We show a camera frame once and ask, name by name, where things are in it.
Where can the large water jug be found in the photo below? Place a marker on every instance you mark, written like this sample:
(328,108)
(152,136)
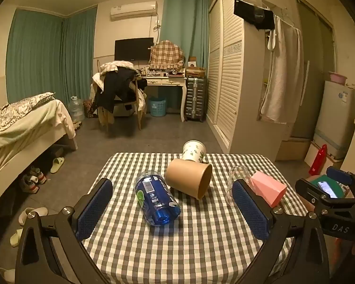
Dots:
(76,109)

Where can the clear plastic cup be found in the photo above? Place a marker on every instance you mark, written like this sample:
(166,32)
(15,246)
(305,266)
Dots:
(235,174)

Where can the dark suitcase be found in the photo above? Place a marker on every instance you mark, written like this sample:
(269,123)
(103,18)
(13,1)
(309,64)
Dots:
(195,99)

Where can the brown paper cup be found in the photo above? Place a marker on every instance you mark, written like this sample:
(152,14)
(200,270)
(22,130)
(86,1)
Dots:
(186,177)

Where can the pink basin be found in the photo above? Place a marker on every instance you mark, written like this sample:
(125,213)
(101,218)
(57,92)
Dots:
(337,77)

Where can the white desk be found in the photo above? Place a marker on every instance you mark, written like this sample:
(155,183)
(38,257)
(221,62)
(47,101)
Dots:
(165,81)

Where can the door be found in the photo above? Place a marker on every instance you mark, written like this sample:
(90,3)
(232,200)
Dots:
(309,65)

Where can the pink box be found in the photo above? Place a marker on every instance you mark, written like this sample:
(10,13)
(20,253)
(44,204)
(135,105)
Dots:
(267,188)

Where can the white air conditioner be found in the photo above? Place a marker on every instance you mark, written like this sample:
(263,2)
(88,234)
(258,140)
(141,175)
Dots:
(133,10)

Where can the checkered tablecloth table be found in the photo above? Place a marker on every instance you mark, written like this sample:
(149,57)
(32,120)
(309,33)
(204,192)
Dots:
(195,242)

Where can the wooden tray box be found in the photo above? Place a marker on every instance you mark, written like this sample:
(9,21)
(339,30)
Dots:
(195,72)

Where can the black hanging cloth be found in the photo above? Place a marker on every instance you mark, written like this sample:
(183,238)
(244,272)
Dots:
(254,13)

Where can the white washing machine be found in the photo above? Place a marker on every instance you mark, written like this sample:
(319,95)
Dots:
(335,118)

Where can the patterned blanket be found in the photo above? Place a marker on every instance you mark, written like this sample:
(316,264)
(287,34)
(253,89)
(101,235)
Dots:
(14,112)

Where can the white leaf-print paper cup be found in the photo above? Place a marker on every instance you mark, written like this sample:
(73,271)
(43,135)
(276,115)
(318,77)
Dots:
(193,151)

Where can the green curtain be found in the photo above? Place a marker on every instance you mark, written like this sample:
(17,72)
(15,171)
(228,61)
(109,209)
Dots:
(192,23)
(78,53)
(35,56)

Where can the chair piled with clothes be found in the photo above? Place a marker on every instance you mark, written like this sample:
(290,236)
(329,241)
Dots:
(118,85)

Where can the pale slipper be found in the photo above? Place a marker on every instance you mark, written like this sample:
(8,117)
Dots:
(57,164)

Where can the white towel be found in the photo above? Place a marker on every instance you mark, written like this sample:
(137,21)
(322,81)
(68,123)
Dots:
(281,74)

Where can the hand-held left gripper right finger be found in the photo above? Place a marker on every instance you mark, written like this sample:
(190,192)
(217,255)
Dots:
(250,210)

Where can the white slipper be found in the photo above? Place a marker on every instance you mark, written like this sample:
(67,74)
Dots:
(6,273)
(32,214)
(17,237)

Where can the blue plastic bottle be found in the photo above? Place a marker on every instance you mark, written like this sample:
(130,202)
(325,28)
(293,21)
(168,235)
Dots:
(155,198)

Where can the red bottle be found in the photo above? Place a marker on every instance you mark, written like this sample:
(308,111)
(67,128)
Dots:
(318,159)

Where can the green box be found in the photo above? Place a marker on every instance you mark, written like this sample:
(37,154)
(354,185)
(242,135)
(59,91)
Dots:
(343,188)

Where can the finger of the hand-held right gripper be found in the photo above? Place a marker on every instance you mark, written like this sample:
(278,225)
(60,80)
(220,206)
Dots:
(338,175)
(306,187)

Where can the plaid cloth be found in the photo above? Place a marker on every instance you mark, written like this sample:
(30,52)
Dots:
(165,53)

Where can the pair of sneakers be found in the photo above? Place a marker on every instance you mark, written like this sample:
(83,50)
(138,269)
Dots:
(32,180)

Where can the cardboard box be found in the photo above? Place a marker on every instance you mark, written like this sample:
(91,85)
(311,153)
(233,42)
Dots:
(313,153)

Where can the white louvred wardrobe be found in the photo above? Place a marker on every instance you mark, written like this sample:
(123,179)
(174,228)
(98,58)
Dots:
(230,80)

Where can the black television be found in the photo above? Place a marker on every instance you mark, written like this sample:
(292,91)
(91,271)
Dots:
(131,48)

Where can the wooden chair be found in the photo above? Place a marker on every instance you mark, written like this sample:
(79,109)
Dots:
(138,109)

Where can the blue laundry basket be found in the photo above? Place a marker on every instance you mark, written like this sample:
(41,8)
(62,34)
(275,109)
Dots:
(157,107)

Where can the smartphone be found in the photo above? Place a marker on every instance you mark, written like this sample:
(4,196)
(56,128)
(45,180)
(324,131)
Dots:
(327,189)

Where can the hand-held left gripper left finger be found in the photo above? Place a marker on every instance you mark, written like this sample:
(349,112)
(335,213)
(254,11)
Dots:
(94,207)

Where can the bed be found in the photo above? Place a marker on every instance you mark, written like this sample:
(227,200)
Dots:
(26,142)

